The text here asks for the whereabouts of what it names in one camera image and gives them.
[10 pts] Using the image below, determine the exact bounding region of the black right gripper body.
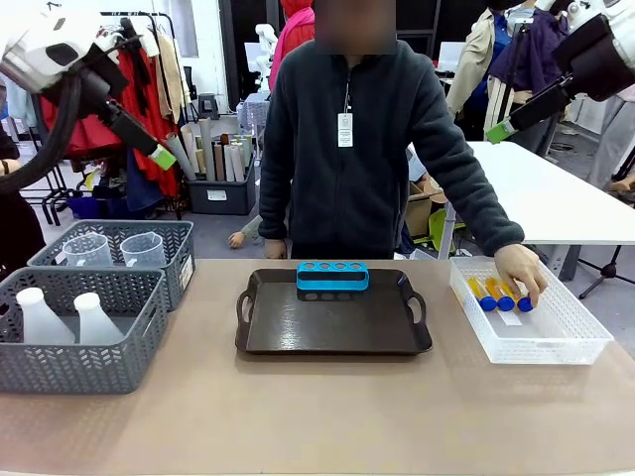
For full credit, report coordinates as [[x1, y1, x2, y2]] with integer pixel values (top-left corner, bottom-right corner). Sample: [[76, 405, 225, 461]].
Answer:
[[552, 13, 635, 104]]

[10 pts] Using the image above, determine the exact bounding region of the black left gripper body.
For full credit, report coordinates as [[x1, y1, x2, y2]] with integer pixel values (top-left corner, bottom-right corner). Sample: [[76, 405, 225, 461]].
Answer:
[[73, 58, 131, 128]]

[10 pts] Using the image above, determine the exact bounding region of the clear plastic measuring beaker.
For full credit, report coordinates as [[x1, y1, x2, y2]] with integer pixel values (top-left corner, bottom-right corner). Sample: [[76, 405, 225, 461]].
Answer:
[[61, 232, 115, 269], [119, 231, 167, 270]]

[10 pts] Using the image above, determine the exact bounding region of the blue-capped orange liquid tube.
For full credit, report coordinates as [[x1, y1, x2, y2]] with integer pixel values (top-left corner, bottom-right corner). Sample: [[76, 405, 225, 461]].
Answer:
[[484, 277, 518, 313], [503, 282, 536, 314], [466, 276, 499, 312]]

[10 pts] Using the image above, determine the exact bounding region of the white plastic conical flask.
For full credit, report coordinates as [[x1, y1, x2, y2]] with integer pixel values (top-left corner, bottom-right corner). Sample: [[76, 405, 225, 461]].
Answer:
[[72, 292, 127, 346], [15, 287, 77, 346]]

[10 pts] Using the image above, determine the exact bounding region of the person's right forearm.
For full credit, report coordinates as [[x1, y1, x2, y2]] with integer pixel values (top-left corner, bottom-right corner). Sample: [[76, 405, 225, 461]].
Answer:
[[257, 163, 293, 244]]

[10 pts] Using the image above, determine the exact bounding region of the person's left forearm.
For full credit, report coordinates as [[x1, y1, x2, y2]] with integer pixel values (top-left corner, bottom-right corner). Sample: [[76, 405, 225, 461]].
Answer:
[[445, 148, 526, 258]]

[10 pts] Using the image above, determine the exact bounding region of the person's left hand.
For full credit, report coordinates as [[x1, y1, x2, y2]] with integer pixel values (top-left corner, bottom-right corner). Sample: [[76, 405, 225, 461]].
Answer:
[[493, 241, 550, 308]]

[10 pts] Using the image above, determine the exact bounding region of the red hanging garment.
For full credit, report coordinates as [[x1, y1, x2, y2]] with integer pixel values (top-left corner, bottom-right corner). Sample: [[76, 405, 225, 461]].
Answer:
[[39, 47, 183, 200]]

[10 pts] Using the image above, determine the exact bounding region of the beige paper roll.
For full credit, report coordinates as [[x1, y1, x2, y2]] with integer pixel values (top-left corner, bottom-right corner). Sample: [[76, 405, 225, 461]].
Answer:
[[179, 122, 201, 176]]

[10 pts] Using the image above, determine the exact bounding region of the beige hanging garment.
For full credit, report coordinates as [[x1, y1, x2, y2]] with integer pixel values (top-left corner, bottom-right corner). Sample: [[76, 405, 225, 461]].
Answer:
[[157, 32, 192, 126]]

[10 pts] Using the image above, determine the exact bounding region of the tall grey cardboard roll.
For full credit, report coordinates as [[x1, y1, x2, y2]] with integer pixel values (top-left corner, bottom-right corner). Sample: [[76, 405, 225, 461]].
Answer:
[[197, 117, 217, 182]]

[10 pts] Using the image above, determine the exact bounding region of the mannequin in beige coat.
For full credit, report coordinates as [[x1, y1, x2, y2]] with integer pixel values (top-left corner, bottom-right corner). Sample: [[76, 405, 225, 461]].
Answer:
[[445, 0, 522, 143]]

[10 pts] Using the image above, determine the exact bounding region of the dark grey step stool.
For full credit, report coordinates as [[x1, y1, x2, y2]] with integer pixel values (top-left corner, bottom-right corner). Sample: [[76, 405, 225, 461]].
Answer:
[[196, 92, 221, 121]]

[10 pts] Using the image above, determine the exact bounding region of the light grey hanging garment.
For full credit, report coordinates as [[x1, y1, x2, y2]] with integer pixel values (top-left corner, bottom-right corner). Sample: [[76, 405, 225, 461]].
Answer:
[[586, 82, 635, 190]]

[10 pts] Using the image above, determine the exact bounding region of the white background table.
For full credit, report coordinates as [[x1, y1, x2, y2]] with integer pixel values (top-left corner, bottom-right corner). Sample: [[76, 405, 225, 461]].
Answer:
[[406, 140, 635, 284]]

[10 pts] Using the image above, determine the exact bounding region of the white roll of paper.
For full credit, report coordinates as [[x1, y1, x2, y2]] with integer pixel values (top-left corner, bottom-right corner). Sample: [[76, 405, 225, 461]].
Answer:
[[230, 143, 246, 183]]

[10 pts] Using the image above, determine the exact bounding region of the dark grey storage bin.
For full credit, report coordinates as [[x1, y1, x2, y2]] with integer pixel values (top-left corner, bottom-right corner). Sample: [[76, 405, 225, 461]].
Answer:
[[186, 152, 258, 216]]

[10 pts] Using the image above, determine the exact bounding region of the grey plastic basket with label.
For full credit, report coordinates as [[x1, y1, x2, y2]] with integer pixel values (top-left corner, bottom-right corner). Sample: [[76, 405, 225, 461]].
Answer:
[[27, 218, 196, 313]]

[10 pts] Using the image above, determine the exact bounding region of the green plastic object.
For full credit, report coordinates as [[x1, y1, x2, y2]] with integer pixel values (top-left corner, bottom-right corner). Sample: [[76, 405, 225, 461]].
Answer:
[[427, 207, 468, 252]]

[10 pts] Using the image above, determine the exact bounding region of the brown cardboard box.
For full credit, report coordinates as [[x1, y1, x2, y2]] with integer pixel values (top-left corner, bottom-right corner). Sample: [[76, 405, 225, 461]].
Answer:
[[405, 179, 448, 239]]

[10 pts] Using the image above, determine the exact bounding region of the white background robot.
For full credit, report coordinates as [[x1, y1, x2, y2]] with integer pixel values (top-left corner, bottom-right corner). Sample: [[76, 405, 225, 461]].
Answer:
[[243, 22, 280, 95]]

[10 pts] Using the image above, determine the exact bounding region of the black tripod stand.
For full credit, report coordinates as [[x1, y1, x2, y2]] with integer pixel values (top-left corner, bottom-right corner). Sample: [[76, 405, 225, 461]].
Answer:
[[577, 244, 635, 300]]

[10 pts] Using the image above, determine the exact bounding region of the mannequin with pink scarf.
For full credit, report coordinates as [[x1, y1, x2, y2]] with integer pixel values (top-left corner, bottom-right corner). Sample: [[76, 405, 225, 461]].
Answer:
[[268, 0, 317, 93]]

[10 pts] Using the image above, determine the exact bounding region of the white hanging badge tag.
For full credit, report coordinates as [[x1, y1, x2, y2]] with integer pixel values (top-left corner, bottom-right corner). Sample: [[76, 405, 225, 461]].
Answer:
[[336, 112, 354, 149]]

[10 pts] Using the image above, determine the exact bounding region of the person in dark fleece jacket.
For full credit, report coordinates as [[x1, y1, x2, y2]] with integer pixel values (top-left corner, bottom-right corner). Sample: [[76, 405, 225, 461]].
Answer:
[[257, 0, 526, 261]]

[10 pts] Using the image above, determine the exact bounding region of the white perforated plastic basket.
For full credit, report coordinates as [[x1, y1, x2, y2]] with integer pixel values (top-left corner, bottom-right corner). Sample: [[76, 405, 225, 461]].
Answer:
[[448, 255, 616, 366]]

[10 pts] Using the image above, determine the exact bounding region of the blue test tube rack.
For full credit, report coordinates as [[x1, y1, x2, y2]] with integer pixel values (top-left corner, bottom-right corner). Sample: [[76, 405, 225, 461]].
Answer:
[[296, 260, 372, 294]]

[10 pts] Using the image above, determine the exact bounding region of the dark brown serving tray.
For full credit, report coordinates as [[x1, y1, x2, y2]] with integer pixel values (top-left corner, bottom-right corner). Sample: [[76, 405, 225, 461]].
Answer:
[[235, 268, 434, 357]]

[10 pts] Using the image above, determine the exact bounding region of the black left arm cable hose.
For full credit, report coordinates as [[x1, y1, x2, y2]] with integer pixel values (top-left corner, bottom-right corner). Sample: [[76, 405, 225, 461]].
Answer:
[[0, 72, 84, 195]]

